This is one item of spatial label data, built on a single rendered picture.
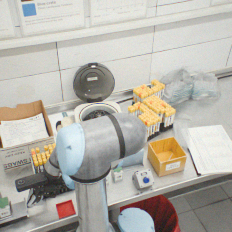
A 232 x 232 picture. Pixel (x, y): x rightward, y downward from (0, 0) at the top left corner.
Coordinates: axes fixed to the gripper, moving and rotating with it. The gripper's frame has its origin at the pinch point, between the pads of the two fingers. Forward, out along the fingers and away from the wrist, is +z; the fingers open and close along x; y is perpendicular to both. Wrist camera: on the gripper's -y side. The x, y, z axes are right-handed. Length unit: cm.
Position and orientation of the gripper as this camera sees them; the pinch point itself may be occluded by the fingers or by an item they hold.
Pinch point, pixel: (27, 205)
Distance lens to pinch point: 147.2
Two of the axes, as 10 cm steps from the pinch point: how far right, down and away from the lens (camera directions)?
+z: -4.8, 7.7, 4.3
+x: -3.5, -6.1, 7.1
